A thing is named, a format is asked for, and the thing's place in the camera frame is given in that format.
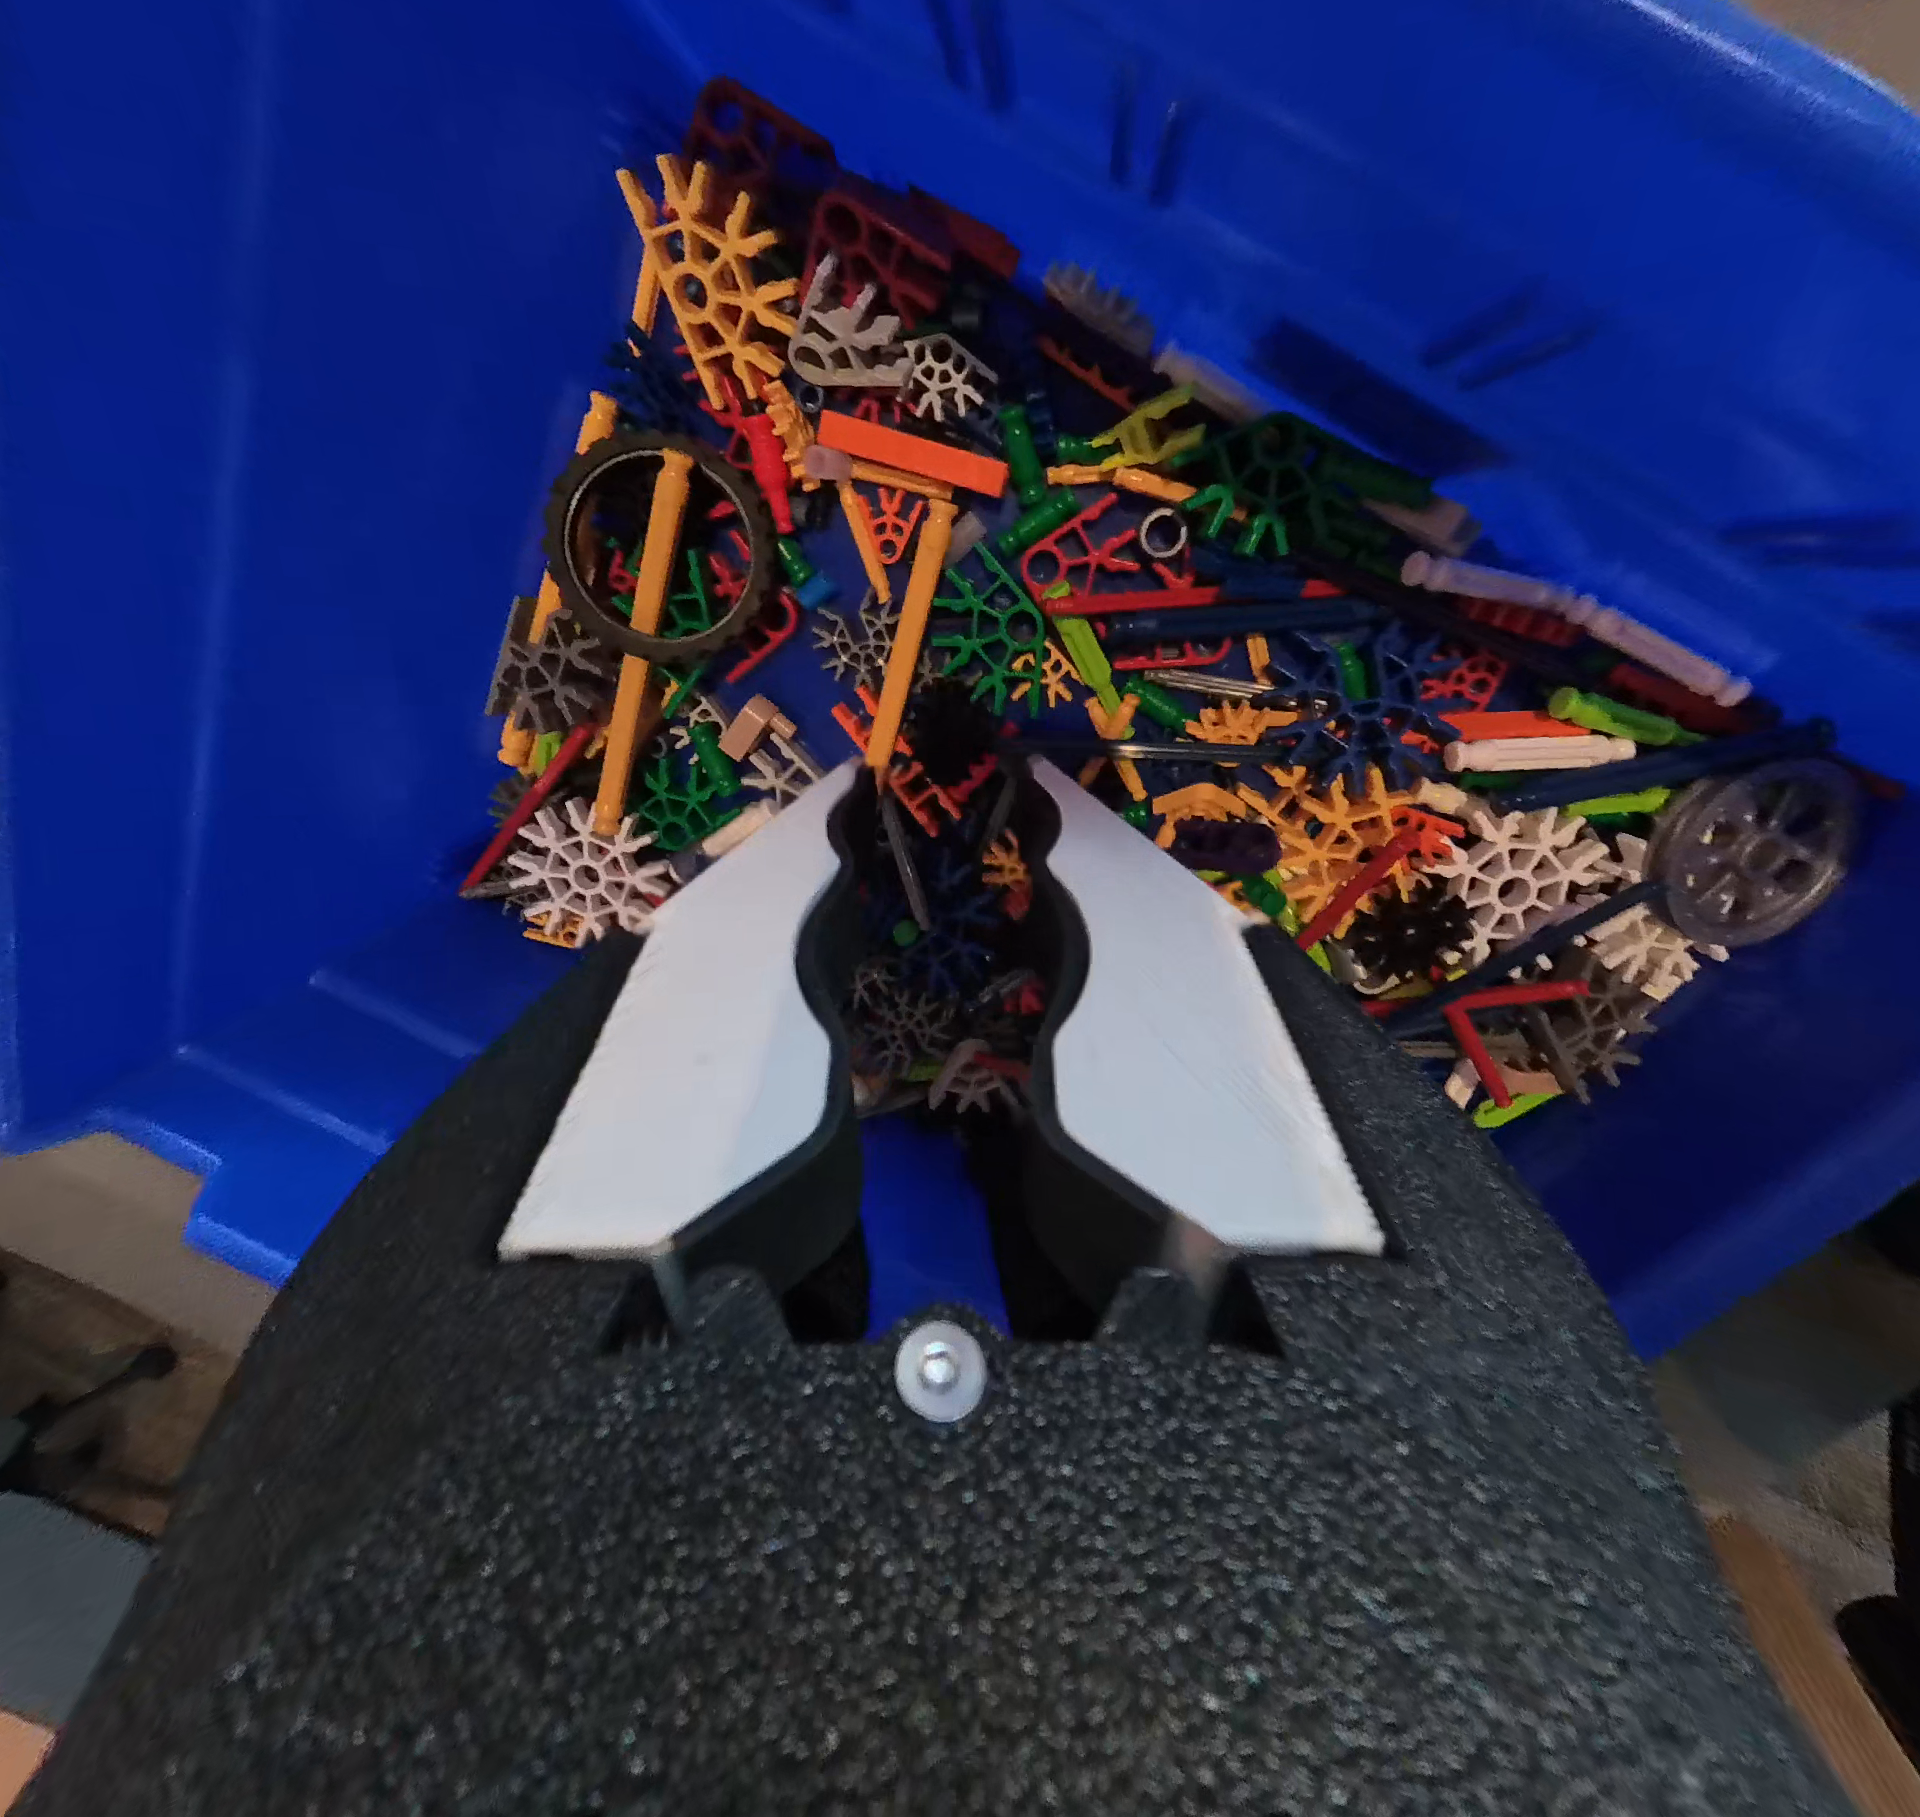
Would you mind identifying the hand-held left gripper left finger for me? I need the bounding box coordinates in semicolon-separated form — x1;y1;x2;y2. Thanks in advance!
499;759;864;1265

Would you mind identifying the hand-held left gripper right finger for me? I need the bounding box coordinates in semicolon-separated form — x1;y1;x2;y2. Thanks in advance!
1026;755;1389;1261

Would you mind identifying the pile of colourful construction pieces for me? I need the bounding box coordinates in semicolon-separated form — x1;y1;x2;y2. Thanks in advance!
457;78;1898;1129

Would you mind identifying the blue bin with square tag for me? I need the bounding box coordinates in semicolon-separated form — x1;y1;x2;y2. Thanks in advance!
0;0;1920;1360

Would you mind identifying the black rubber tyre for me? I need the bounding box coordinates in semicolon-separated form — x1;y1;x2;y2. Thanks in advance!
543;430;778;656

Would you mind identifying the dark grey wheel hub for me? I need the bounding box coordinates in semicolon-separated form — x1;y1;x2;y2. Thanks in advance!
1647;755;1865;948

